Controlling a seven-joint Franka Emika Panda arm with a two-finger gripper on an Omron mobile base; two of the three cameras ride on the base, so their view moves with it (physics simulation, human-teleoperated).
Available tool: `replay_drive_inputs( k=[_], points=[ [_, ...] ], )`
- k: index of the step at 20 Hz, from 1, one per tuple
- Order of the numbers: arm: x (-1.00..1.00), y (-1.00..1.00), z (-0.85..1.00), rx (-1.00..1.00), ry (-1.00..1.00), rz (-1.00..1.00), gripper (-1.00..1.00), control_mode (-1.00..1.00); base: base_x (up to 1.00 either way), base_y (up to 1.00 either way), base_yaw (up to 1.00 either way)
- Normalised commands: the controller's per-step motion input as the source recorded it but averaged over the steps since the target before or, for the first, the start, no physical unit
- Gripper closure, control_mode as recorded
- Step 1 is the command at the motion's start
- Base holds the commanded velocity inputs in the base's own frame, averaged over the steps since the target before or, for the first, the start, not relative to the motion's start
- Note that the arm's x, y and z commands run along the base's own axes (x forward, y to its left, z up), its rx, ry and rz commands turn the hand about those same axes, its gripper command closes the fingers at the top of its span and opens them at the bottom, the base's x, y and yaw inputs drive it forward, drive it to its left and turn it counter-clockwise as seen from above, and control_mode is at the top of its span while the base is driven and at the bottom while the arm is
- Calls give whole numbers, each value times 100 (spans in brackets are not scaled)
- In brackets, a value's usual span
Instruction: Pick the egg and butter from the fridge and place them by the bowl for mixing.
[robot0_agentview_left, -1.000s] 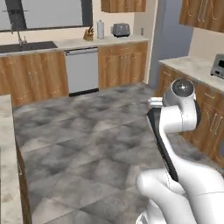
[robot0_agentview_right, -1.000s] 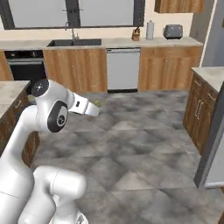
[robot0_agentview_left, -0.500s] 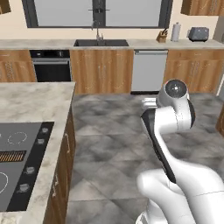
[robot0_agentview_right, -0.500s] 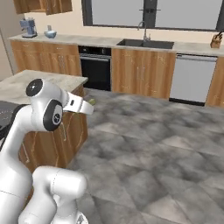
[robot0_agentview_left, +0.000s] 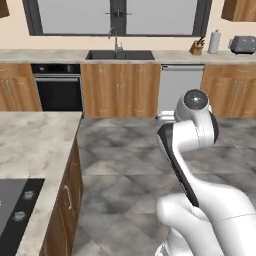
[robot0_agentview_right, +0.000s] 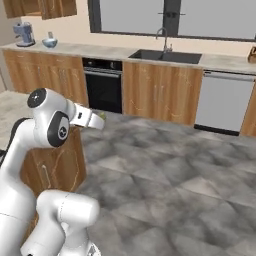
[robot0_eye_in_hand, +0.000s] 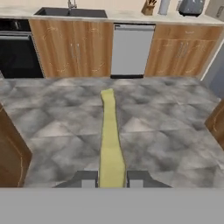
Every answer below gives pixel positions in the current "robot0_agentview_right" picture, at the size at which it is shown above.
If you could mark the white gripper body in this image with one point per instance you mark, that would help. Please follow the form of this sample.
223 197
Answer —
95 120

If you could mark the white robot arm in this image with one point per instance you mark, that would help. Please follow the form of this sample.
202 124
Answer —
20 186

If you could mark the blue glass bowl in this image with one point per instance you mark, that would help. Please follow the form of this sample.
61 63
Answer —
50 42

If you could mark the black built-in oven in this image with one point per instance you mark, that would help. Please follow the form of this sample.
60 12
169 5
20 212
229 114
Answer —
102 86

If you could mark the wooden island cupboard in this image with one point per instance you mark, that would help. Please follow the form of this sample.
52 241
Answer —
63 163

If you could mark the wooden sink cupboard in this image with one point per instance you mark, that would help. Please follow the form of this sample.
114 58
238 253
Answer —
161 91

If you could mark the wooden base cupboard run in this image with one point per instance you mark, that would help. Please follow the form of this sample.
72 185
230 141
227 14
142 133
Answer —
46 75

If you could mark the black sink basin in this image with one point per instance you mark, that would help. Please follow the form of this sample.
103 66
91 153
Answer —
165 56

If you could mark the grey metal tap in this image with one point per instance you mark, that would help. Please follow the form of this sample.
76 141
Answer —
165 40

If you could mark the dark framed window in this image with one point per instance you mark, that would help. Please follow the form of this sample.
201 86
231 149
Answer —
140 16

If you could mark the blue-grey coffee machine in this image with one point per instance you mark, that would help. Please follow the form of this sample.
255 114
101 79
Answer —
24 33

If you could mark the grey dishwasher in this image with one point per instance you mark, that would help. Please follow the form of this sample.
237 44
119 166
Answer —
225 101

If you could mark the narrow wooden base cupboard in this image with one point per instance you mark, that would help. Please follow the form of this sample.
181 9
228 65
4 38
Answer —
250 116

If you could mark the wooden knife block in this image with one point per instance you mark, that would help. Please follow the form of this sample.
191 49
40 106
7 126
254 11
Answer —
252 55

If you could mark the wooden wall cupboards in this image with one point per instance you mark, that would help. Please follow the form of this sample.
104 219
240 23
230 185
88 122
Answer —
40 8

